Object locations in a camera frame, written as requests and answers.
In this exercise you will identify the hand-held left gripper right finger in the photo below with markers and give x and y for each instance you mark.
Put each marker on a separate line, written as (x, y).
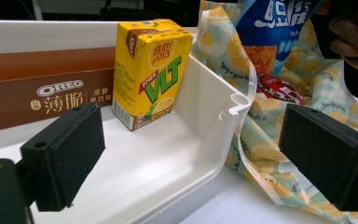
(329, 155)

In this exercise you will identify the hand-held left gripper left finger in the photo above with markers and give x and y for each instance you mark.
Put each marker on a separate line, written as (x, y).
(65, 155)

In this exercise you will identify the white plastic box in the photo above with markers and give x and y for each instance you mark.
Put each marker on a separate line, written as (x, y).
(130, 174)

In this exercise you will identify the lemon print cloth bag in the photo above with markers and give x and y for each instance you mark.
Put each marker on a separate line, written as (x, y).
(261, 140)

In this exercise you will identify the blue snack packet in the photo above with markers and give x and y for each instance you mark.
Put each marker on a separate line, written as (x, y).
(276, 31)

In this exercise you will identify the brown cookie box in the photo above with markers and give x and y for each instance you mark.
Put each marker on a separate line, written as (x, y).
(28, 77)

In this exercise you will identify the yellow drink carton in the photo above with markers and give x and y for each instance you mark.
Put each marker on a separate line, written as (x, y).
(143, 77)

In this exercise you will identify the red round packet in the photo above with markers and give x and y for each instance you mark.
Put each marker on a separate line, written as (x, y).
(279, 88)

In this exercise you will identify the white table leg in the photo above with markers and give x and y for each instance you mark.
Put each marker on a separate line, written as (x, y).
(37, 9)

